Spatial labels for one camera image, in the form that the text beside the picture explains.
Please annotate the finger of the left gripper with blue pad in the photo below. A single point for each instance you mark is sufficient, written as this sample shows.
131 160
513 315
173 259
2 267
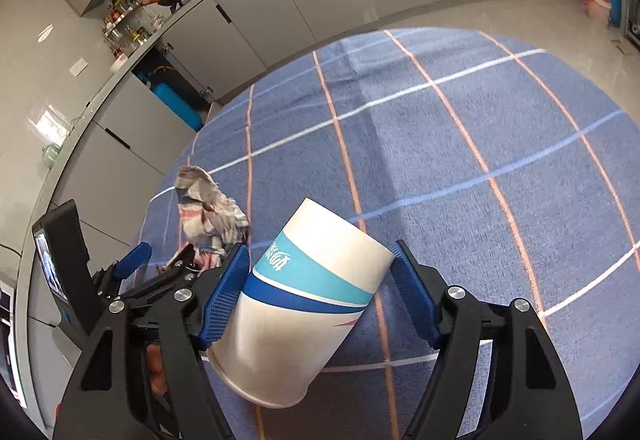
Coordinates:
138 257

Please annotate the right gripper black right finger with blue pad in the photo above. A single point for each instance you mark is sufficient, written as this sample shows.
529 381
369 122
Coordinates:
528 394

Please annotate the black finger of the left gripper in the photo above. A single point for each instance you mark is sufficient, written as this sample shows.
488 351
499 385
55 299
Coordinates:
183 262

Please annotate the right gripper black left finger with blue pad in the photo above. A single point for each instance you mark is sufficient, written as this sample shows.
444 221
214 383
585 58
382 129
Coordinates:
113 399

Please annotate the white paper cup blue stripes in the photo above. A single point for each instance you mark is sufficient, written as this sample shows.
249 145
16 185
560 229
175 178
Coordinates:
298 304

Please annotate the grey kitchen cabinets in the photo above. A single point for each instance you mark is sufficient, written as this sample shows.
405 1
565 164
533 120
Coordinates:
250 20

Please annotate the person's left hand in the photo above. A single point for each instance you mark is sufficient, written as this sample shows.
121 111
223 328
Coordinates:
155 365

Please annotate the crumpled patterned wrapper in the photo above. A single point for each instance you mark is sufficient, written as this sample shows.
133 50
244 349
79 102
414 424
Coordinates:
211 221

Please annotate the green ceramic jar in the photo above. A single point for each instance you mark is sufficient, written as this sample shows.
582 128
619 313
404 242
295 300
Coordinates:
50 154

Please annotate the blue water jug under counter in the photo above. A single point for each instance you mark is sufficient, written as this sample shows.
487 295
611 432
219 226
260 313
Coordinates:
176 104

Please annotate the blue plaid tablecloth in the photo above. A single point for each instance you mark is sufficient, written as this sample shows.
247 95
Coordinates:
498 164

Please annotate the spice rack with bottles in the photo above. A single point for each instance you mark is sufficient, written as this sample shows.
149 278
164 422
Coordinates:
129 24

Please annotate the pink bucket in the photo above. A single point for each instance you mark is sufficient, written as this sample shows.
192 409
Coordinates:
599 11

